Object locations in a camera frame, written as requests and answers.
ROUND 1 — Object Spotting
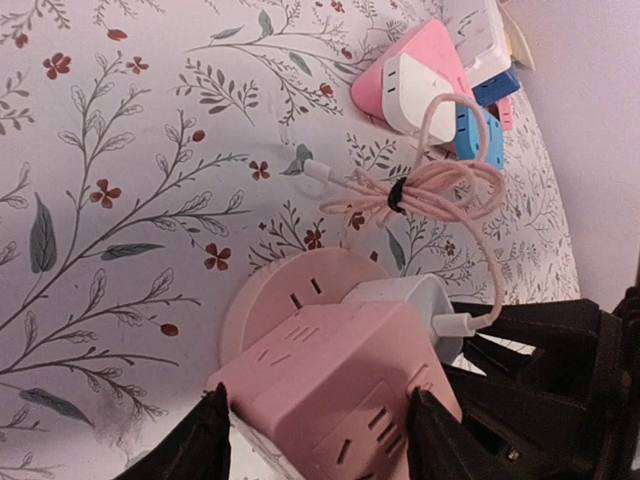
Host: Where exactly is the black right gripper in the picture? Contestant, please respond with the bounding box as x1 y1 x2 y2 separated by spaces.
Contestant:
444 286 639 479

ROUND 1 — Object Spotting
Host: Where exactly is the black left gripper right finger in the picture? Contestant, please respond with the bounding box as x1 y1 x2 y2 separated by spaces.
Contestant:
407 388 500 480

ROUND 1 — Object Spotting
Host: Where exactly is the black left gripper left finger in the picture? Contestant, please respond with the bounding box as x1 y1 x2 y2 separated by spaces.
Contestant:
118 383 231 480

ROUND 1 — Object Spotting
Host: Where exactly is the small white usb charger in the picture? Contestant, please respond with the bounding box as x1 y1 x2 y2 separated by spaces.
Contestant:
342 274 469 365

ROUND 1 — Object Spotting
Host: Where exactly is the pink cube socket adapter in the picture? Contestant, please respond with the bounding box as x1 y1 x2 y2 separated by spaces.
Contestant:
208 301 462 479

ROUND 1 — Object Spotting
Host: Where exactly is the pink braided usb cable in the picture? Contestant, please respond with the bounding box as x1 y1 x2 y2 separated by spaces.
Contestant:
304 93 506 341

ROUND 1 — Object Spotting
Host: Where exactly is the round pink power strip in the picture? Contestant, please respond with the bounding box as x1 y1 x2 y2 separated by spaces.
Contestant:
218 247 389 366

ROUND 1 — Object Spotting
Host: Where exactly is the light blue socket adapter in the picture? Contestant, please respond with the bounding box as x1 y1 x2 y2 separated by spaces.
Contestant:
452 103 506 172

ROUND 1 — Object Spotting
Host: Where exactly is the pink triangular power strip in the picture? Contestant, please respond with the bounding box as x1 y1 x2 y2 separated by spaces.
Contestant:
351 19 474 120

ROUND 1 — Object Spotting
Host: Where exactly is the large white power adapter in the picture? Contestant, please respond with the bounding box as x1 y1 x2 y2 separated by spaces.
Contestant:
382 53 456 145

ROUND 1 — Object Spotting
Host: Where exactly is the pink flat socket adapter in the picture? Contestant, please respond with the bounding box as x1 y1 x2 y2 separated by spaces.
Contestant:
496 96 514 132

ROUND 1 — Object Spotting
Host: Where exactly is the dark blue cube socket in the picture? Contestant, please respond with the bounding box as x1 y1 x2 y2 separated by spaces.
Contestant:
472 68 520 106

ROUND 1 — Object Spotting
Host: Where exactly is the long white power strip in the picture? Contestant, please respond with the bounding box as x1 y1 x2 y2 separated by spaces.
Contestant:
446 0 512 87

